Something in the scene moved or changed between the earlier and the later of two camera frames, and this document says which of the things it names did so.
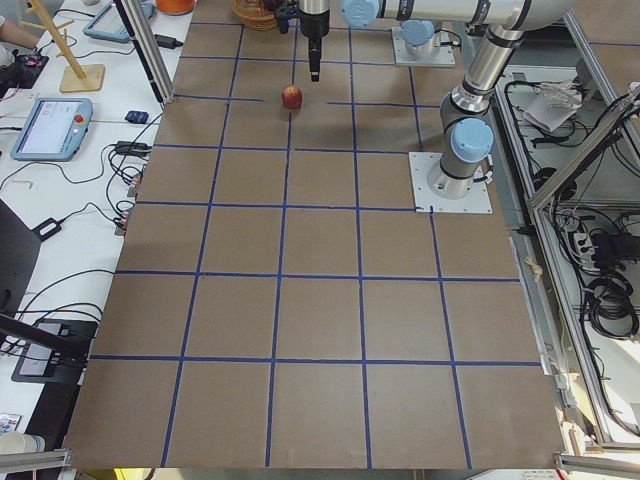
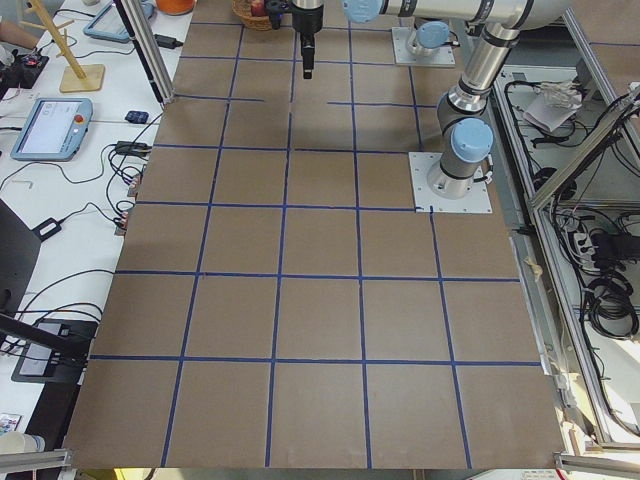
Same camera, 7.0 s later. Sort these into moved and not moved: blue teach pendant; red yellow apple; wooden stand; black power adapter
Moved: red yellow apple
Not moved: wooden stand; blue teach pendant; black power adapter
